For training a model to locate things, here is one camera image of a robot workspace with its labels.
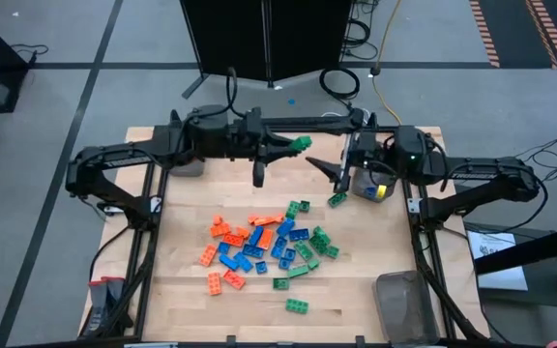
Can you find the grey tool with red tip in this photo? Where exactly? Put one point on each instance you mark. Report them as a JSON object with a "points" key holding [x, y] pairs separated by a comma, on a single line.
{"points": [[96, 309], [114, 295]]}

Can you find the orange square toy brick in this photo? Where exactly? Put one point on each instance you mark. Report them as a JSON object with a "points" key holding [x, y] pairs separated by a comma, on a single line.
{"points": [[243, 232], [253, 218], [217, 219], [279, 217]]}

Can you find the small yellow block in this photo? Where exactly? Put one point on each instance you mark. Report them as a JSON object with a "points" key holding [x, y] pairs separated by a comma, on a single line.
{"points": [[381, 192]]}

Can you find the translucent grey plastic bin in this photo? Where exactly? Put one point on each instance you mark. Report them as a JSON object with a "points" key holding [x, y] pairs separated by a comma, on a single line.
{"points": [[390, 191], [186, 169], [404, 309]]}

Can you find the green square toy brick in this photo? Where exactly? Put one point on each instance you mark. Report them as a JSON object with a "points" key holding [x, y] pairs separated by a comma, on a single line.
{"points": [[304, 206], [332, 252], [313, 264]]}

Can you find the white bracket plate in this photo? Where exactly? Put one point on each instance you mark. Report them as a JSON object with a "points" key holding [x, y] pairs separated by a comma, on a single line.
{"points": [[414, 205], [109, 210], [155, 205]]}

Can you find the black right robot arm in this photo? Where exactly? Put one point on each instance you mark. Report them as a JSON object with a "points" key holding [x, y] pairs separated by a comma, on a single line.
{"points": [[491, 174]]}

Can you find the black flat bar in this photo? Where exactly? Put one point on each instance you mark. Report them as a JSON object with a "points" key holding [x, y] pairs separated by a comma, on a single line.
{"points": [[317, 122]]}

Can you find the black metal stand frame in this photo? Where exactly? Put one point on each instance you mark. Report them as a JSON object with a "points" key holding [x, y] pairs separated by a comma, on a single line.
{"points": [[530, 249]]}

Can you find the group of blue bricks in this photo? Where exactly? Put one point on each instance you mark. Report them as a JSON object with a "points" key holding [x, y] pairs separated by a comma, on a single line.
{"points": [[141, 290]]}

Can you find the green curved-bottom toy brick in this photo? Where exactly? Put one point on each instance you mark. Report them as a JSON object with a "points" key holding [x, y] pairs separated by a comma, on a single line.
{"points": [[281, 283]]}

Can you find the green rectangular toy brick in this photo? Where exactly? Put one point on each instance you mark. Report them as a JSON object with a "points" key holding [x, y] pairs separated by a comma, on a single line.
{"points": [[321, 234], [292, 210], [297, 305], [337, 199], [298, 271], [301, 143], [303, 250], [317, 245]]}

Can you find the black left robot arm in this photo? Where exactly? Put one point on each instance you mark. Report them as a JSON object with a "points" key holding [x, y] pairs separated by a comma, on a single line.
{"points": [[114, 159]]}

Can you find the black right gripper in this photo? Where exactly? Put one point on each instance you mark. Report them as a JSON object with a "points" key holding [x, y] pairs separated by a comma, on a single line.
{"points": [[368, 150]]}

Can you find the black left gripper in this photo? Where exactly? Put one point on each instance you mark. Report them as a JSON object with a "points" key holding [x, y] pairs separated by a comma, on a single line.
{"points": [[258, 145]]}

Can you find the black folding screen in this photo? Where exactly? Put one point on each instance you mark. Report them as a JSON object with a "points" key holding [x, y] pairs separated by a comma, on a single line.
{"points": [[230, 38]]}

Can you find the white paper sheet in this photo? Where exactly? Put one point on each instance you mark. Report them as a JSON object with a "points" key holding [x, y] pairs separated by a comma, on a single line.
{"points": [[493, 251]]}

